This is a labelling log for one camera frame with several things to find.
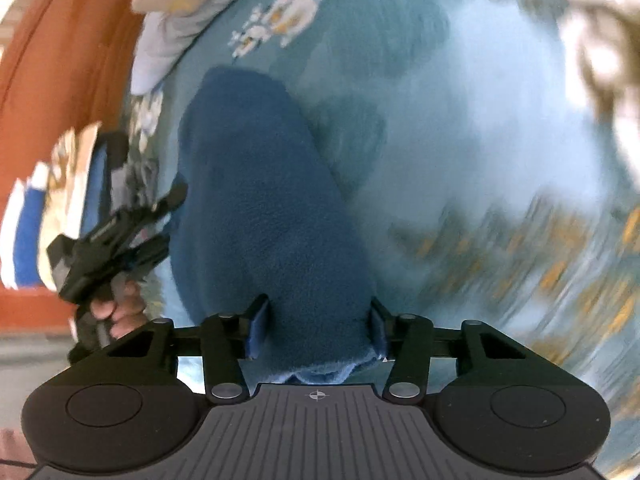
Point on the person's left hand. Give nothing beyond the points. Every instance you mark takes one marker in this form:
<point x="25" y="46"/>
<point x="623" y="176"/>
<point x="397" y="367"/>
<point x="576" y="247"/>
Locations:
<point x="125" y="315"/>

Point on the orange wooden headboard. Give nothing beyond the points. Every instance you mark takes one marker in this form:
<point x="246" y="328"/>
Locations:
<point x="67" y="66"/>

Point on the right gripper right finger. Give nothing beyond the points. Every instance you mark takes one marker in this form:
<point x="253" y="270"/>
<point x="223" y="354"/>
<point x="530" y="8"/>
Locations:
<point x="407" y="341"/>

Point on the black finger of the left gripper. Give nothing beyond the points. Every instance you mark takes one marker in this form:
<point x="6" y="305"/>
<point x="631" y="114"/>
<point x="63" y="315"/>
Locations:
<point x="171" y="201"/>

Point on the yellow striped folded garment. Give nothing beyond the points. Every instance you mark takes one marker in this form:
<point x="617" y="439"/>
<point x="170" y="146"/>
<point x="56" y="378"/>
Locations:
<point x="67" y="184"/>

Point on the grey folded garment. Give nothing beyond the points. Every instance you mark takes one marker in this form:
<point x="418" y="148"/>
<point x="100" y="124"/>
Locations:
<point x="134" y="184"/>

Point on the floral blue bedsheet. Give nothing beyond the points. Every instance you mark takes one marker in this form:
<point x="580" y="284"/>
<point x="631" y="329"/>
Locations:
<point x="487" y="153"/>

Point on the blue fleece jacket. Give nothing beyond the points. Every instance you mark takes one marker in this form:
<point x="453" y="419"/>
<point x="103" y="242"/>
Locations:
<point x="263" y="216"/>

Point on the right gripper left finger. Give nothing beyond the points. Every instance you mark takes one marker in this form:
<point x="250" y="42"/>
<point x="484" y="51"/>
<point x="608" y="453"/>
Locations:
<point x="226" y="340"/>

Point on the blue white folded towel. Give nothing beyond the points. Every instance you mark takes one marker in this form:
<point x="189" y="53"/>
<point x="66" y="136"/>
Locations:
<point x="20" y="230"/>

